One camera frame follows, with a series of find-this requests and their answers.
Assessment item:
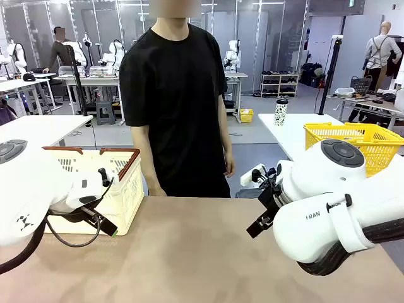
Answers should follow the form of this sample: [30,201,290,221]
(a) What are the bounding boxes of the mannequin with grey shirt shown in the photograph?
[362,21,403,92]

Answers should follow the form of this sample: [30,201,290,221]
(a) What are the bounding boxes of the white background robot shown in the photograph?
[5,39,28,76]
[62,40,88,68]
[100,39,126,69]
[222,40,242,73]

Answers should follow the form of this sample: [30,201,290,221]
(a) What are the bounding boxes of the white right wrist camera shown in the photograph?
[240,163,266,187]

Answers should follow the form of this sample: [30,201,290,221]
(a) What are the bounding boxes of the white robot workstation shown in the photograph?
[224,71,249,123]

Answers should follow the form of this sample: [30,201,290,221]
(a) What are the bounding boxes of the white shoe rack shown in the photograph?
[260,72,300,98]

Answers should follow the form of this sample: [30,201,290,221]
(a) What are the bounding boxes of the person's left hand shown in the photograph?
[222,150,236,178]

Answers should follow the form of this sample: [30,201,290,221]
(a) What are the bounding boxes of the person's left forearm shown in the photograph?
[220,116,235,154]

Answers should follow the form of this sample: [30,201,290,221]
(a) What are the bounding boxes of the white workbench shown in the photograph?
[52,74,126,116]

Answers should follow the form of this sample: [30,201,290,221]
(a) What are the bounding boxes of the cluttered background table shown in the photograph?
[326,91,404,129]

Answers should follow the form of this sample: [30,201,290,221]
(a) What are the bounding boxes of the white background desk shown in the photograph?
[0,73,58,115]

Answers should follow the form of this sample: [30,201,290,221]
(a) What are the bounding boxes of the yellow plastic shopping basket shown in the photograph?
[303,122,404,177]

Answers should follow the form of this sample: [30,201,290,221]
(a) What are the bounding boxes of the white side table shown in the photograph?
[258,112,345,162]

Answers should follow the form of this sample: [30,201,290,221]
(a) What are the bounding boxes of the thin black cable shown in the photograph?
[45,214,102,247]

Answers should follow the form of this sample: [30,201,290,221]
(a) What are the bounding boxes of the black wire basket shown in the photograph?
[350,74,374,93]

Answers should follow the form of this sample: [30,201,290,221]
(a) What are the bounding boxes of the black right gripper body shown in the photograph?
[257,175,285,218]

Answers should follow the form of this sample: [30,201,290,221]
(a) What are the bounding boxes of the grey step stool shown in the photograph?
[95,100,117,126]

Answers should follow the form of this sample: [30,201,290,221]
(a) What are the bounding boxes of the person in black t-shirt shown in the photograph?
[119,0,236,199]

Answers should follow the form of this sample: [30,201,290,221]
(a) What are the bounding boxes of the black tripod with white top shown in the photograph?
[317,34,345,116]

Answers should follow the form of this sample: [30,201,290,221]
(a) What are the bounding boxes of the black-spotted white tumbler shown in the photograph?
[273,98,290,127]

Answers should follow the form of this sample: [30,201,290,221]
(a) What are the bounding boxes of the black arm cable sleeve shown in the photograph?
[296,217,404,277]
[0,217,50,275]

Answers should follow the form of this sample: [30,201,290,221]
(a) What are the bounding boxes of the background person in dark clothes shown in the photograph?
[43,27,76,74]

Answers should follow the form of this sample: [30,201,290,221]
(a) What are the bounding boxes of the clear plastic container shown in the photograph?
[88,65,117,77]
[57,65,86,78]

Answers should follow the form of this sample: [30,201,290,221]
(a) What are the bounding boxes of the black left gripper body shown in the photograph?
[47,203,107,225]

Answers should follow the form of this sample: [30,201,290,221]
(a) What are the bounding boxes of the cream basket with brown rim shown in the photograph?
[42,146,145,237]

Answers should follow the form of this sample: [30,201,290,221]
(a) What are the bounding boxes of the black right arm cable sleeve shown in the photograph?
[296,217,404,277]

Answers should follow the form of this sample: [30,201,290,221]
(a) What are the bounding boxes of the black left arm cable sleeve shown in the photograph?
[0,217,50,275]

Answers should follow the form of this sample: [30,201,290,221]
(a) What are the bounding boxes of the black bags pile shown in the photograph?
[299,62,326,88]

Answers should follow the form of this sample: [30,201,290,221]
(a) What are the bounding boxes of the person's right forearm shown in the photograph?
[131,138,160,190]

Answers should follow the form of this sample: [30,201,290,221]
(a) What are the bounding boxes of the black tripod pole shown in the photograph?
[64,45,89,117]

